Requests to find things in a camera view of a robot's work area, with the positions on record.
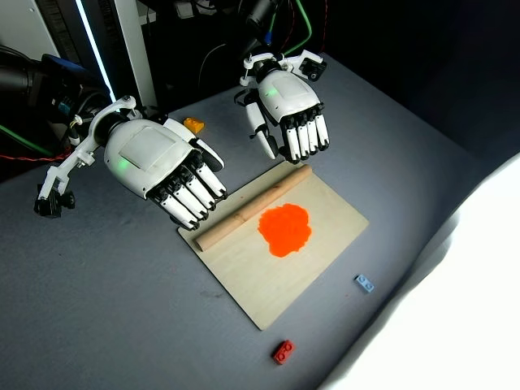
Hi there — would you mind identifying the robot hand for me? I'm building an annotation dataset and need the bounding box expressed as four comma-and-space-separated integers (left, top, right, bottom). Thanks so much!
103, 116, 228, 232
234, 70, 332, 164

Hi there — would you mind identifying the brown wooden cylinder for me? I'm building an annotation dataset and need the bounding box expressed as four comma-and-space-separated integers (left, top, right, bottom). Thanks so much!
193, 163, 314, 253

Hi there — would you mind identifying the yellow toy brick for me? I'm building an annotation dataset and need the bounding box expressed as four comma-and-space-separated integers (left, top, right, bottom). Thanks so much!
182, 116, 206, 135

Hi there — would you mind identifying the glowing white light strip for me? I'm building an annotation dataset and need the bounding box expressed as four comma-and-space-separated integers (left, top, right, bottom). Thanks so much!
74, 0, 118, 105

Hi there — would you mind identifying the orange flattened dough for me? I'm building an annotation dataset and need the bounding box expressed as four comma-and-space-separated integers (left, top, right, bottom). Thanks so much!
258, 202, 314, 258

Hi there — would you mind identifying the grey tablecloth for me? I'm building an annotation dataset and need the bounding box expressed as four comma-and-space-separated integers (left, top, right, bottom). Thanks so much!
0, 51, 520, 390

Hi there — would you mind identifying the light wooden board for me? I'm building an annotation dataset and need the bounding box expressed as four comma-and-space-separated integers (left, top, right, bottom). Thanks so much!
177, 160, 371, 332

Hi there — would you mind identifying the white cabinet panel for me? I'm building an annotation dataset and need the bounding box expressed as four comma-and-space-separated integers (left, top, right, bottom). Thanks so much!
0, 0, 62, 62

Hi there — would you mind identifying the light blue toy brick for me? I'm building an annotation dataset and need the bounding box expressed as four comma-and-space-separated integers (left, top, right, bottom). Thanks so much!
353, 274, 375, 294

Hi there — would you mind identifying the red toy brick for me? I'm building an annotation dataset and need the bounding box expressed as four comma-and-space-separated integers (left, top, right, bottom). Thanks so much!
271, 339, 297, 366

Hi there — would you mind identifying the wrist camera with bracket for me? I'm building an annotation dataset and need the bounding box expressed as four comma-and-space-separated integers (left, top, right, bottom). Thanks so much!
33, 95, 137, 219
239, 49, 328, 87

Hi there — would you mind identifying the green cable of arm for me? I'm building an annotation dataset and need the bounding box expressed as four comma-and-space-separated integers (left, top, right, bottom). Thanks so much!
283, 0, 314, 57
0, 123, 56, 158

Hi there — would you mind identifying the white frame post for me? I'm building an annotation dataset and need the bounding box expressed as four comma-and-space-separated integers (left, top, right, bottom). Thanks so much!
112, 0, 158, 109

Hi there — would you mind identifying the red cable of arm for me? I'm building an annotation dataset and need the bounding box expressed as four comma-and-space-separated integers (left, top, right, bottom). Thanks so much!
0, 149, 74, 163

